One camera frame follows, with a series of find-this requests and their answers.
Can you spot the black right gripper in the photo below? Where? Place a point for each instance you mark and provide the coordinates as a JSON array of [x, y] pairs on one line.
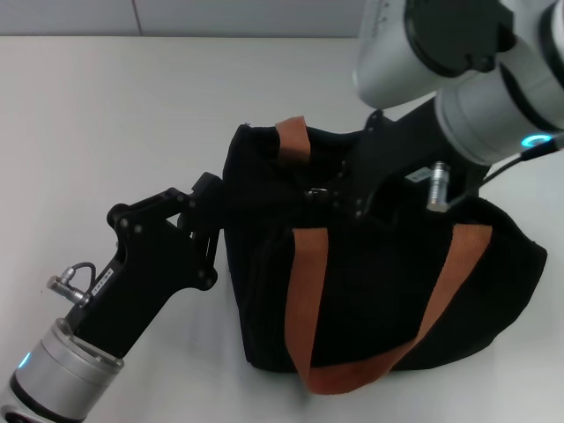
[[396, 150]]

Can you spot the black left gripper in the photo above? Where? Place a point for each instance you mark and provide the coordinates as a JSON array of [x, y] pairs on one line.
[[145, 282]]

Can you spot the silver metal zipper pull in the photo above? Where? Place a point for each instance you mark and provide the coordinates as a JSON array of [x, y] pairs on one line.
[[316, 193]]

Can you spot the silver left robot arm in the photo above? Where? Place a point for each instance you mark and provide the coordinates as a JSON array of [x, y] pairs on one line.
[[61, 374]]

